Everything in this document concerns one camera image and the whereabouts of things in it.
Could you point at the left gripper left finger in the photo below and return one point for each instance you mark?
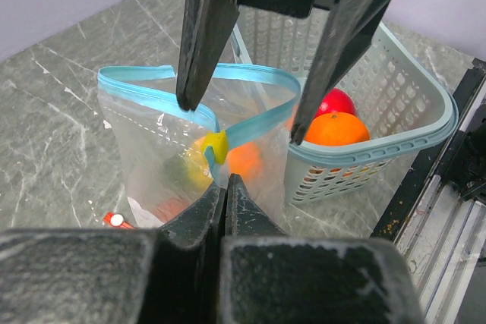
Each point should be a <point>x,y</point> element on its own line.
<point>160,275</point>

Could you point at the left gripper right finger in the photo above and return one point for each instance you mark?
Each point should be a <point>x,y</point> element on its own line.
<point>269,277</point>

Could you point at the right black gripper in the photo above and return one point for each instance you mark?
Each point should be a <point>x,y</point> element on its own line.
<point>207,26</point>

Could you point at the clear bag orange zipper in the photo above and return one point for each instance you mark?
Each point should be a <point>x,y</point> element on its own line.
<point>116,220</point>

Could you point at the green yellow toy mango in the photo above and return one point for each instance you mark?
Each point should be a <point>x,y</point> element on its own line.
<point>189,171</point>

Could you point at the red toy apple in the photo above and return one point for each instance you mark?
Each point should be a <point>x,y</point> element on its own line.
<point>336,101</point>

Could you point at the clear zip top bag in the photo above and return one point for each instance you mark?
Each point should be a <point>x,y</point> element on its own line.
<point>244,103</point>

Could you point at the orange toy fruit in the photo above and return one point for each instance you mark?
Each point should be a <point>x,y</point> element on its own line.
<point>337,129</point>

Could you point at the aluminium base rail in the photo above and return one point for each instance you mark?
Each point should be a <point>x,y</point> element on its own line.
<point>438,230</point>

